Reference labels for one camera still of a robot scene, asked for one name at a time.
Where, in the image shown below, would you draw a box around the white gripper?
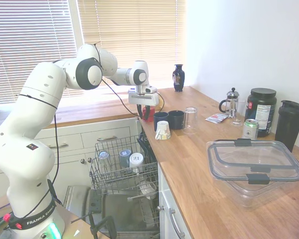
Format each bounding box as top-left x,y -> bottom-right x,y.
128,90 -> 160,120

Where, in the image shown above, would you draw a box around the red speckled mug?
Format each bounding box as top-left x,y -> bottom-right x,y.
142,105 -> 156,123

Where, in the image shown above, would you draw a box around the dark blue mug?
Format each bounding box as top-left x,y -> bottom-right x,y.
153,112 -> 170,132
167,110 -> 185,130

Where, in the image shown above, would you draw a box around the yellow mug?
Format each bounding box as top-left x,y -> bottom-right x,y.
156,94 -> 165,111

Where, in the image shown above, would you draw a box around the gray mug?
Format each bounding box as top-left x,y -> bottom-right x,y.
118,149 -> 132,168

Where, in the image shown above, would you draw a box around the white mug with printed base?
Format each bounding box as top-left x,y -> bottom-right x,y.
129,152 -> 144,174

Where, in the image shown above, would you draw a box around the stainless dishwasher door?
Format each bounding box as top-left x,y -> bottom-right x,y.
63,185 -> 160,238

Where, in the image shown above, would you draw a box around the white patterned cup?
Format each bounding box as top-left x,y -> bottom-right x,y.
154,120 -> 171,141

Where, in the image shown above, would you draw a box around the black kitchen utensil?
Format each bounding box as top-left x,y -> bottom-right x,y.
137,138 -> 150,160

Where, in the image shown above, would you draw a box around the clear glass tumbler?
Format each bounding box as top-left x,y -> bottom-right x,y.
182,107 -> 199,135

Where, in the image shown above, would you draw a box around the dark blue vase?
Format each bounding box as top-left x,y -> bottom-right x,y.
172,64 -> 185,93

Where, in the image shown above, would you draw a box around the clear glass with label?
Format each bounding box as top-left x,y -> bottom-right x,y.
98,150 -> 111,170

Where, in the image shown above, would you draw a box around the red and white packet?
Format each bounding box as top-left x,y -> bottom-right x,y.
204,113 -> 228,124

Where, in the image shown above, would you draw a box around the white bowl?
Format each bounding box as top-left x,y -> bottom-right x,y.
139,181 -> 157,200

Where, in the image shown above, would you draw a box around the beige window blinds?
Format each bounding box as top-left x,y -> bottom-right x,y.
77,0 -> 188,93

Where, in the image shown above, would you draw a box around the glass french press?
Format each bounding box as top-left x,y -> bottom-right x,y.
218,87 -> 241,119

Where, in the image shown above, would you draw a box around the clear drinking glass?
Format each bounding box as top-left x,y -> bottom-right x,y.
230,99 -> 247,127

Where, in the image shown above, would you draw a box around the white and green can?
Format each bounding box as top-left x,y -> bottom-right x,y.
241,119 -> 260,140

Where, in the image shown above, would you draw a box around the black protein powder tub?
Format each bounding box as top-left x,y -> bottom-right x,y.
244,87 -> 278,138

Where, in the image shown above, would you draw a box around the clear lid with black latches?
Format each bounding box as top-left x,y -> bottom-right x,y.
206,138 -> 299,185

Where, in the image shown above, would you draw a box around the white window blinds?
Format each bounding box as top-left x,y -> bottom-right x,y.
0,0 -> 81,106

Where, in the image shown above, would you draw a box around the clear plastic food container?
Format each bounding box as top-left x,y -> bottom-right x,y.
209,171 -> 299,209

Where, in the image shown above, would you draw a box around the black shaker bottle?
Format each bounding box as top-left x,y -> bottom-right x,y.
274,100 -> 299,153

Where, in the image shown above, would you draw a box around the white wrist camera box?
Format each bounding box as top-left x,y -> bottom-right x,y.
142,84 -> 158,95

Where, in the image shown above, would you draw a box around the wire dishwasher rack with mugs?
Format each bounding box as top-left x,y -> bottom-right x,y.
89,135 -> 159,195

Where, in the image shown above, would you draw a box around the wire dishwasher rack with bowl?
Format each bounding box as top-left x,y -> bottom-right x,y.
127,191 -> 160,225

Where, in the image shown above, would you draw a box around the silver cabinet door handle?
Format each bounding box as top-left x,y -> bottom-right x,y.
168,207 -> 186,239

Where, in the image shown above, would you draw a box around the black camera stand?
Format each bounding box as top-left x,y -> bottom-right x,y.
70,211 -> 117,239

